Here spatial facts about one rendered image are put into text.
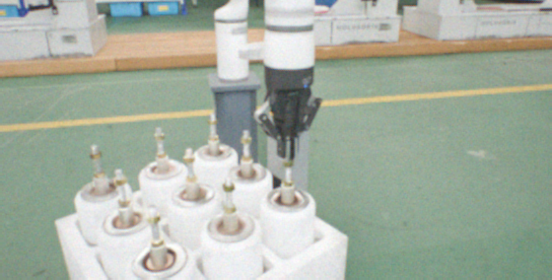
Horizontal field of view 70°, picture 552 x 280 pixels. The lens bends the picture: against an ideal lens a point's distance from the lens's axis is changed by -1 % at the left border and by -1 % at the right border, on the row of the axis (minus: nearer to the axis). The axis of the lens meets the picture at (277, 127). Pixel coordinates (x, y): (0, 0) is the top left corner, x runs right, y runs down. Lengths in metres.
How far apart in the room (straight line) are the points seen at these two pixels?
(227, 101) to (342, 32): 1.78
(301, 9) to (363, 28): 2.36
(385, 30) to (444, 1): 0.51
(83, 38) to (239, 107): 1.69
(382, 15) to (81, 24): 2.00
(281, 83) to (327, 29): 2.25
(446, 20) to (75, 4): 2.49
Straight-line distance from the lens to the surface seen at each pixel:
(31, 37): 2.81
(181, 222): 0.71
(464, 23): 3.32
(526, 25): 3.68
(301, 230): 0.68
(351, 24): 2.87
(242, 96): 1.17
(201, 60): 2.61
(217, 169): 0.83
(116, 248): 0.66
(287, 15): 0.55
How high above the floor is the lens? 0.63
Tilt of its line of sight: 23 degrees down
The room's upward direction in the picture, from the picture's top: straight up
